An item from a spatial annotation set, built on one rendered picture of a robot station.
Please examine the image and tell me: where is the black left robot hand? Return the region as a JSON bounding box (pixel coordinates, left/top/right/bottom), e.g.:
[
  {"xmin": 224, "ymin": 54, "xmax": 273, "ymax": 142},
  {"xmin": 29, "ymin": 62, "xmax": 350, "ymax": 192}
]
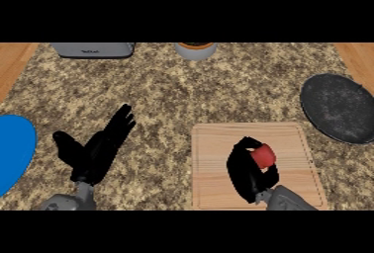
[{"xmin": 51, "ymin": 103, "xmax": 137, "ymax": 186}]

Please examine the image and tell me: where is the grey pot with orange rim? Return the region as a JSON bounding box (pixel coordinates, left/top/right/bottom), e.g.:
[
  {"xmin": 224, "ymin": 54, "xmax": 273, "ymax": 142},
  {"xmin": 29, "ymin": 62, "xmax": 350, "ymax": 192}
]
[{"xmin": 174, "ymin": 42, "xmax": 218, "ymax": 61}]

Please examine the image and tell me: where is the black pan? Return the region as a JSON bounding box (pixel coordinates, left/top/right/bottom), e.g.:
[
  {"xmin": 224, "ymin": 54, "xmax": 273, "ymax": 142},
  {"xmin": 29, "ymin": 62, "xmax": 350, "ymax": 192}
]
[{"xmin": 298, "ymin": 72, "xmax": 374, "ymax": 145}]

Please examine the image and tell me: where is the blue plate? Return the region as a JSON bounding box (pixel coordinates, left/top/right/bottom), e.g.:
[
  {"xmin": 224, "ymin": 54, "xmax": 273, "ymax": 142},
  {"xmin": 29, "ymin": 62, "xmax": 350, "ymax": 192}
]
[{"xmin": 0, "ymin": 114, "xmax": 38, "ymax": 199}]

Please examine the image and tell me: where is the wooden cutting board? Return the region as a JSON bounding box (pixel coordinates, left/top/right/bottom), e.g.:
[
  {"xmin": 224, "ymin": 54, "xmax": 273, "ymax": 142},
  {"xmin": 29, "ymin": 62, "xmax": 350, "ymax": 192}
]
[{"xmin": 189, "ymin": 122, "xmax": 329, "ymax": 211}]

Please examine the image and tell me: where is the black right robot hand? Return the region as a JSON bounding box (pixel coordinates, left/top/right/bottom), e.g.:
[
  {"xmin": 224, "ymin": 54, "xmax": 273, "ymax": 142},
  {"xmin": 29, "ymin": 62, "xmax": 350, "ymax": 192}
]
[{"xmin": 224, "ymin": 135, "xmax": 282, "ymax": 205}]

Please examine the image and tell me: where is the grey toaster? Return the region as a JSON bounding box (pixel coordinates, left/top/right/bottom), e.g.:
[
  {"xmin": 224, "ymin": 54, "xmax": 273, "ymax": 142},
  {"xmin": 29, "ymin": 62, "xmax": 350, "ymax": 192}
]
[{"xmin": 50, "ymin": 42, "xmax": 137, "ymax": 60}]

